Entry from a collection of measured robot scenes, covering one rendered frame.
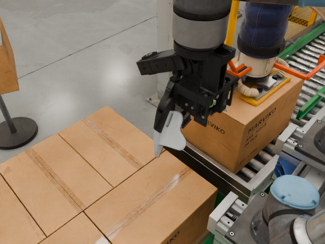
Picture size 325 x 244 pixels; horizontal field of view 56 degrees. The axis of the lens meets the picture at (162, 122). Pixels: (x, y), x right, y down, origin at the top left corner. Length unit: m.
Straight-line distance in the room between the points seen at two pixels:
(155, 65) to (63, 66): 3.33
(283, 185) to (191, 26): 0.57
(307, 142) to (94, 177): 1.10
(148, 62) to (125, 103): 2.58
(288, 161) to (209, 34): 1.10
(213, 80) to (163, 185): 1.31
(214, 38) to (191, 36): 0.03
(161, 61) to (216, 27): 0.12
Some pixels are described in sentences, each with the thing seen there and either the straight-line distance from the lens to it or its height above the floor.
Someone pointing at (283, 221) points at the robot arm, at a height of 1.25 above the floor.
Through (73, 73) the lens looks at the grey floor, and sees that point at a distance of 3.64.
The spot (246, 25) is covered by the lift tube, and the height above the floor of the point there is 1.29.
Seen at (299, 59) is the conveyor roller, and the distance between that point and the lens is 2.93.
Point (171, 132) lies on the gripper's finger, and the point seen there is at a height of 1.58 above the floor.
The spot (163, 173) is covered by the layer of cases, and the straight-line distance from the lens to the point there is 1.75.
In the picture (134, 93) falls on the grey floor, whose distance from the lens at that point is 3.20.
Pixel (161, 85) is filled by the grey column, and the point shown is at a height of 0.20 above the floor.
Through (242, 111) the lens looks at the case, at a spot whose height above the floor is 0.95.
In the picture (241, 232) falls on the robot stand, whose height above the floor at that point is 1.04.
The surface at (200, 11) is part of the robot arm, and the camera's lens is 0.39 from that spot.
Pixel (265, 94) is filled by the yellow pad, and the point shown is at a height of 0.97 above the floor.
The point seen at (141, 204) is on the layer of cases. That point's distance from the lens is 1.64.
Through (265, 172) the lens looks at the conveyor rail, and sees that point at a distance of 1.79.
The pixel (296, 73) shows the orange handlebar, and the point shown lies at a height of 1.09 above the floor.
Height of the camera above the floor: 1.92
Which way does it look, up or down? 42 degrees down
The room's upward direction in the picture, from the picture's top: straight up
